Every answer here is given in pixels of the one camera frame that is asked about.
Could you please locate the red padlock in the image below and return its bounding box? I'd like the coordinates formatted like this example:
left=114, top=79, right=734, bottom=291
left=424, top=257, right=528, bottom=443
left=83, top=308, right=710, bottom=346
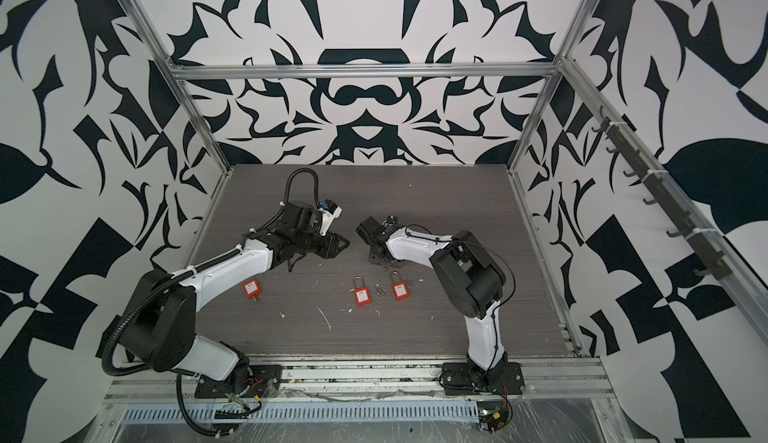
left=390, top=271, right=410, bottom=301
left=353, top=276, right=372, bottom=307
left=243, top=279, right=262, bottom=301

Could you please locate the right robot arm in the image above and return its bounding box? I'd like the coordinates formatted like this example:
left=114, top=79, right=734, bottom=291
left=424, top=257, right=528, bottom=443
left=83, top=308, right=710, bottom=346
left=356, top=216, right=506, bottom=380

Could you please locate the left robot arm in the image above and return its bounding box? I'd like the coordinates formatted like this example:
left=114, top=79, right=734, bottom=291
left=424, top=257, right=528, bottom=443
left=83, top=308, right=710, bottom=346
left=101, top=200, right=349, bottom=381

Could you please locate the small electronics board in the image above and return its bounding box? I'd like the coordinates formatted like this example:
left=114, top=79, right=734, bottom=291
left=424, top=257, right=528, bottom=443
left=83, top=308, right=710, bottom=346
left=477, top=399, right=513, bottom=433

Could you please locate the black corrugated cable hose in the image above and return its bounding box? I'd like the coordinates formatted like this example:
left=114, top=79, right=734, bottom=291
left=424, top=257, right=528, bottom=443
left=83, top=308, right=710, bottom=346
left=281, top=167, right=320, bottom=210

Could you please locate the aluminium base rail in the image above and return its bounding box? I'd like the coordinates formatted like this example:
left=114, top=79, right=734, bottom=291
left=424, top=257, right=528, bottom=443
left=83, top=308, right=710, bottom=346
left=101, top=355, right=619, bottom=406

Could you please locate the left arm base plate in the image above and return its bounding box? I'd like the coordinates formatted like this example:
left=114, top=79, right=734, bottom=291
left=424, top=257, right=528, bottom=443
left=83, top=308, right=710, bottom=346
left=194, top=364, right=283, bottom=399

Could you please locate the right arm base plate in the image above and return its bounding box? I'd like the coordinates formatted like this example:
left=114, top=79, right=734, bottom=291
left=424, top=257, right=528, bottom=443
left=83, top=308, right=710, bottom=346
left=438, top=360, right=526, bottom=396

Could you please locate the white slotted cable duct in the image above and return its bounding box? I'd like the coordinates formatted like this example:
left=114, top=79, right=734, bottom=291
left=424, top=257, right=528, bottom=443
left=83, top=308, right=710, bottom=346
left=119, top=400, right=481, bottom=425

